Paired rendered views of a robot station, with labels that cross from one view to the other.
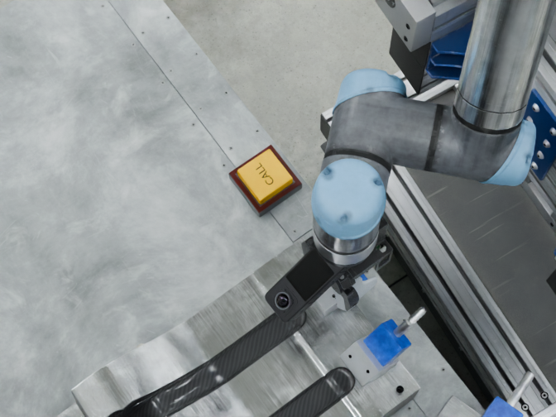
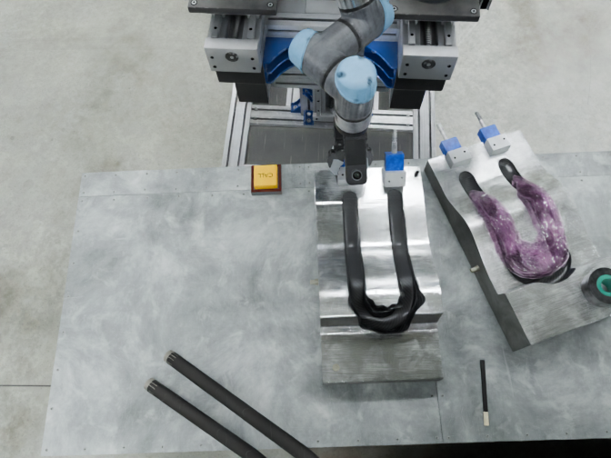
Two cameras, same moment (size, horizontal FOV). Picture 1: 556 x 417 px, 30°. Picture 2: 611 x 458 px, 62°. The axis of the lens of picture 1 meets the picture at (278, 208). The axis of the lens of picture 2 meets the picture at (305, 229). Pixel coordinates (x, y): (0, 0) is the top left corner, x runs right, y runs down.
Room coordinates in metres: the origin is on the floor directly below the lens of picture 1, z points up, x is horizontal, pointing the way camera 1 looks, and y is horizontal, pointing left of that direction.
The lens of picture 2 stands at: (0.13, 0.48, 2.00)
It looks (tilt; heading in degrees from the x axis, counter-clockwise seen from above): 69 degrees down; 304
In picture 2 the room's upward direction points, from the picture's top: 5 degrees counter-clockwise
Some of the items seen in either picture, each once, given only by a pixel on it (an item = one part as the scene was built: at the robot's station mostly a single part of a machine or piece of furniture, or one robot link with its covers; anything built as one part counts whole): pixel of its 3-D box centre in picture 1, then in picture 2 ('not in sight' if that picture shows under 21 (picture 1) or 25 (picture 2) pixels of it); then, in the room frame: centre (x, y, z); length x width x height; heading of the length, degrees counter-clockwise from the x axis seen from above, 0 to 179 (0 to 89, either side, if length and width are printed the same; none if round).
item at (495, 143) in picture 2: not in sight; (487, 132); (0.10, -0.36, 0.86); 0.13 x 0.05 x 0.05; 138
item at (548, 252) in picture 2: not in sight; (524, 223); (-0.06, -0.14, 0.90); 0.26 x 0.18 x 0.08; 138
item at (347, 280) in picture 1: (347, 246); (350, 132); (0.37, -0.08, 1.04); 0.09 x 0.08 x 0.12; 121
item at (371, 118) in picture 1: (381, 127); (324, 54); (0.45, -0.12, 1.20); 0.11 x 0.11 x 0.08; 73
